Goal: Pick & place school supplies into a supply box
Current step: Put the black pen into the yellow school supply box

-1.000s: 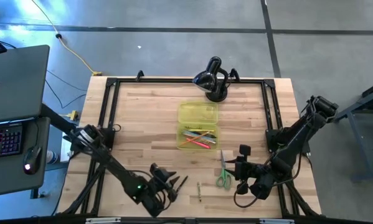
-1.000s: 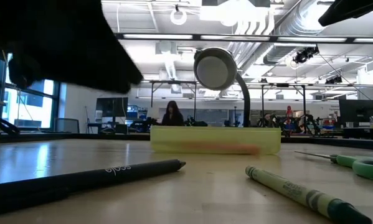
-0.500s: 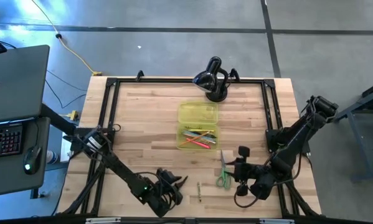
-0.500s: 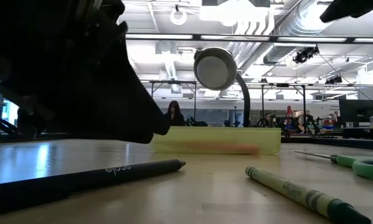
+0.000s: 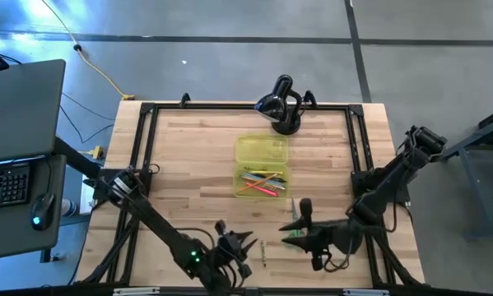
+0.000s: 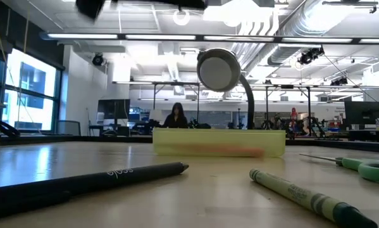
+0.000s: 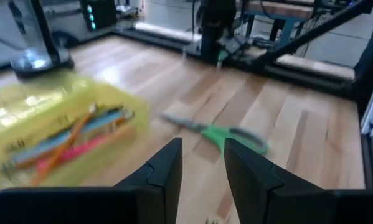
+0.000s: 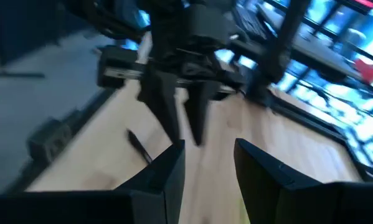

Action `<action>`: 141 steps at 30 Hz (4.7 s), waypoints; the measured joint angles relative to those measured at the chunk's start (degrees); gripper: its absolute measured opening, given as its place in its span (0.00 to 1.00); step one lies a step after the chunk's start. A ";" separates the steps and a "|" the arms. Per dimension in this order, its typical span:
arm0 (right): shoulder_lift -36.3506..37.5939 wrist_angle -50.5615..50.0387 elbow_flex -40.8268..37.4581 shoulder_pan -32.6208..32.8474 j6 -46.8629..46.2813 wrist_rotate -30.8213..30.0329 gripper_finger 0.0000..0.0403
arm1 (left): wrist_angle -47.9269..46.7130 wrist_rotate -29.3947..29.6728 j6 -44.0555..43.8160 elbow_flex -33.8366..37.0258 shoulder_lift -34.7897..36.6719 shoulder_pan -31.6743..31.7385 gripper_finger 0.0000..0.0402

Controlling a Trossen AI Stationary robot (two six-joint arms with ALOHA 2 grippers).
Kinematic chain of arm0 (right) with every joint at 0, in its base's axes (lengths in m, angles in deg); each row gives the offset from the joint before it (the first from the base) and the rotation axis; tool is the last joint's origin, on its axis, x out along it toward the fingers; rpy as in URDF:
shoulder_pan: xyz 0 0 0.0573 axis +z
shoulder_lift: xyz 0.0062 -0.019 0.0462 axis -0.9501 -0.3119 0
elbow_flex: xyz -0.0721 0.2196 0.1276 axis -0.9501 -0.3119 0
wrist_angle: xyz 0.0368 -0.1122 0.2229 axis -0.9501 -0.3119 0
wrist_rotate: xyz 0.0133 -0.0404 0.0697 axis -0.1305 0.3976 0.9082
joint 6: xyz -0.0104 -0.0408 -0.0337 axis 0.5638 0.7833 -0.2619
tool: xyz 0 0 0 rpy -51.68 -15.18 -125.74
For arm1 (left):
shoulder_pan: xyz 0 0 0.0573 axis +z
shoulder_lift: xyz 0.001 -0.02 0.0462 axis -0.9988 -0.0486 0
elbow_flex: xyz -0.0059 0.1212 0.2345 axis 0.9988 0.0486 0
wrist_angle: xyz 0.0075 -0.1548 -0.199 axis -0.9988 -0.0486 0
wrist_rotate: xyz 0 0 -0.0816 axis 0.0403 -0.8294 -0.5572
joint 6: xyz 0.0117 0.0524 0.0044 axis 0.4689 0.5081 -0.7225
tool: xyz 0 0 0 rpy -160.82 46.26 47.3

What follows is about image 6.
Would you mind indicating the grey office chair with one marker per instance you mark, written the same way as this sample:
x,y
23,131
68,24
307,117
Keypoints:
x,y
68,127

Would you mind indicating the black pen white print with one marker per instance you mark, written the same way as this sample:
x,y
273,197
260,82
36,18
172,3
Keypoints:
x,y
91,183

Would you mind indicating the overhead light strip bar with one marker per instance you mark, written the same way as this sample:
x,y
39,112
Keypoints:
x,y
189,38

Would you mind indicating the person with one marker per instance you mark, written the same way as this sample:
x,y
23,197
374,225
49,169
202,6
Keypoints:
x,y
176,120

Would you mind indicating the black gooseneck desk lamp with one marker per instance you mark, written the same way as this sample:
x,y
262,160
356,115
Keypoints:
x,y
219,69

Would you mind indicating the black computer monitor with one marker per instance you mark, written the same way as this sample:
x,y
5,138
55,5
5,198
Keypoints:
x,y
113,109
363,112

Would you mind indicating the orange pencil red eraser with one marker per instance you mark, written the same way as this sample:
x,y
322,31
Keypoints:
x,y
227,151

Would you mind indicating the green crayon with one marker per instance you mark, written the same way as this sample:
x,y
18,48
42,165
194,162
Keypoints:
x,y
303,196

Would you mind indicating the red background figure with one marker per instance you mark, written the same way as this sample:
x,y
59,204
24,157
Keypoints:
x,y
294,115

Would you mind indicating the black ceiling spotlight cluster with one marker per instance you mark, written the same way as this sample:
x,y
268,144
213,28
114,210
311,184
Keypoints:
x,y
310,55

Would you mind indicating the yellow-green translucent supply box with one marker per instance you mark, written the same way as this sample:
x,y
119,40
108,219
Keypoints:
x,y
217,141

